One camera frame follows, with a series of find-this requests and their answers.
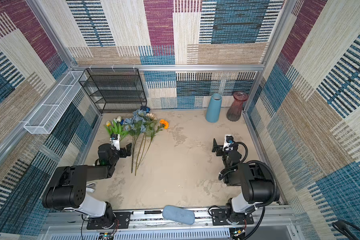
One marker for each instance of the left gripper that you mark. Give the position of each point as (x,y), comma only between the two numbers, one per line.
(123,150)

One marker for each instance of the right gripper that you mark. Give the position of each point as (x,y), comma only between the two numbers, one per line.
(219,147)

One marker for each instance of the cream sunflower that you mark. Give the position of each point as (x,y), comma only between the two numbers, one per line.
(149,117)

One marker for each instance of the teal ceramic vase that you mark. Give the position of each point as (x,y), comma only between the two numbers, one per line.
(214,107)

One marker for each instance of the dark blue rose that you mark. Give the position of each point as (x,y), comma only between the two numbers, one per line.
(145,109)

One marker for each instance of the orange marigold flower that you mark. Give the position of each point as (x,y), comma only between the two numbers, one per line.
(163,123)

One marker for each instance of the light blue rose bunch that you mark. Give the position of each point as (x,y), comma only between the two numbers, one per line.
(135,126)

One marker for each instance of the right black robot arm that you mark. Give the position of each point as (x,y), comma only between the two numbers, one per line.
(256,179)

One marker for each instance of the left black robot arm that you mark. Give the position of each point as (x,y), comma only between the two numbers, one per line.
(67,189)

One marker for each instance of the dark red glass vase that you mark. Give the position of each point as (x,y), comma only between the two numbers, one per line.
(235,111)

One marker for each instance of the tulip bunch green leaves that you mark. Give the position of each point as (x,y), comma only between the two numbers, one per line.
(115,127)

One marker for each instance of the blue-grey sponge pad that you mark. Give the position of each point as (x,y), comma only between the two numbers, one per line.
(179,215)

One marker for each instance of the black object bottom right corner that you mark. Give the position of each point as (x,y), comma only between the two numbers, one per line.
(342,227)

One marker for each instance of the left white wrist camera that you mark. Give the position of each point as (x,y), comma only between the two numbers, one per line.
(115,141)

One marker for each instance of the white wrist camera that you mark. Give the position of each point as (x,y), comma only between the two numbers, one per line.
(115,141)
(228,142)

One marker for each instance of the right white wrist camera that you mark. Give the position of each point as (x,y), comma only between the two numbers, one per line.
(228,142)

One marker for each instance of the black wire shelf rack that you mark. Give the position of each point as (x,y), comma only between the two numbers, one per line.
(114,90)

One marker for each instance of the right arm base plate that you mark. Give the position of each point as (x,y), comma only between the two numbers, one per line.
(220,217)

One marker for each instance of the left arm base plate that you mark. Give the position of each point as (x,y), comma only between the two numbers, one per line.
(119,220)

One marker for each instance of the white slotted cable duct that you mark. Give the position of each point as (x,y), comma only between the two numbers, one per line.
(180,234)

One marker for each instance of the white mesh wall basket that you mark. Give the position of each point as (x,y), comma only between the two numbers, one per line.
(49,113)

